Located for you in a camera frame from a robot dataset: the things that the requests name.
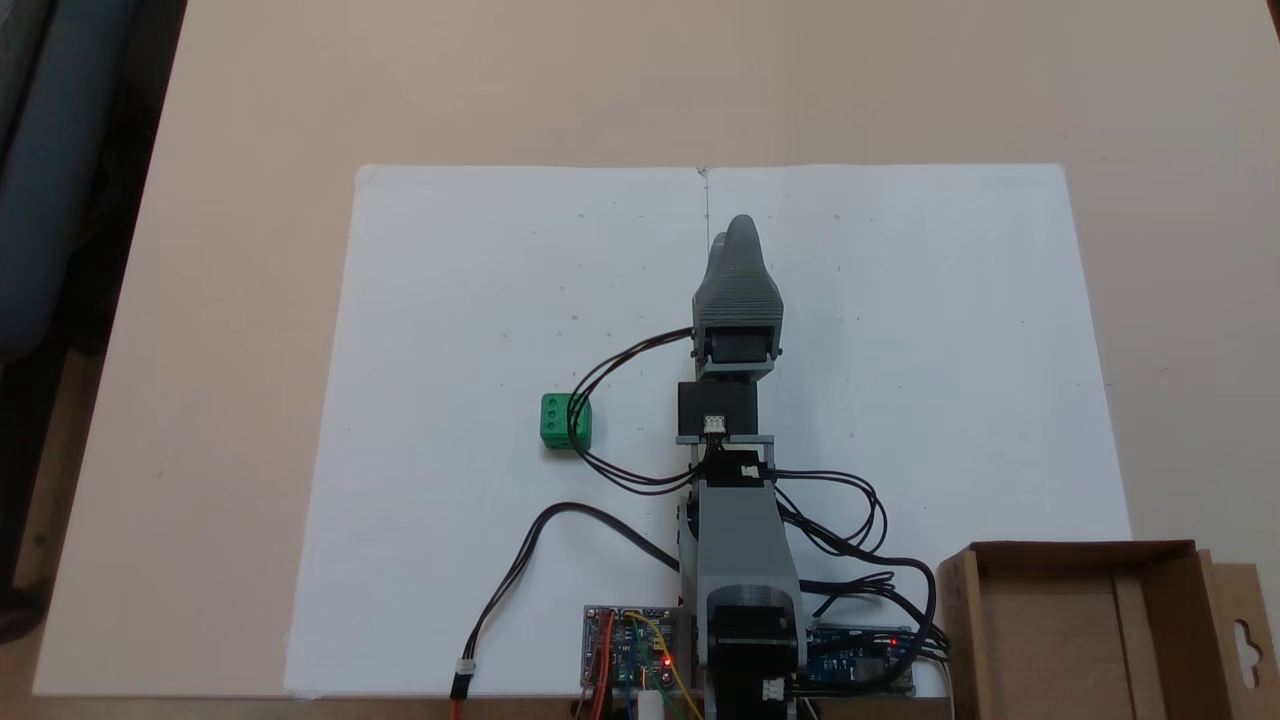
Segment white paper sheet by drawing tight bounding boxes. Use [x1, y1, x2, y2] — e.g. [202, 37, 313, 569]
[704, 162, 1134, 701]
[284, 164, 712, 701]

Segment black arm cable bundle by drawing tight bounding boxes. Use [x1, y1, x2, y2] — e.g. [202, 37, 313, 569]
[768, 467, 953, 683]

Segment green dice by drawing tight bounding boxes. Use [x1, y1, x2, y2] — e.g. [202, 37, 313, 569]
[539, 391, 594, 452]

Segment yellow wire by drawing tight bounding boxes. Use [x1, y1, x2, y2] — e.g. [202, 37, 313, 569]
[624, 610, 703, 720]

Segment circuit board with coloured wires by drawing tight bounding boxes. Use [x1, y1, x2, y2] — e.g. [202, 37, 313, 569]
[582, 604, 693, 703]

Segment blue circuit board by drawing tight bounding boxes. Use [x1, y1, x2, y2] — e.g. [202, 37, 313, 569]
[800, 624, 917, 697]

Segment black cable with white connector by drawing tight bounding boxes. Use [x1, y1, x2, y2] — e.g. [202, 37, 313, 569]
[447, 501, 693, 720]

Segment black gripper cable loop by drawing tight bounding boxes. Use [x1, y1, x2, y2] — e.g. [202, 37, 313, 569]
[565, 327, 703, 497]

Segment brown cardboard box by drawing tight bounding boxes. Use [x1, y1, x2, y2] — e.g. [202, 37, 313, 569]
[937, 540, 1280, 720]

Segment orange wire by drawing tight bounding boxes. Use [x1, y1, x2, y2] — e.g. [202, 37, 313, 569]
[588, 612, 617, 720]

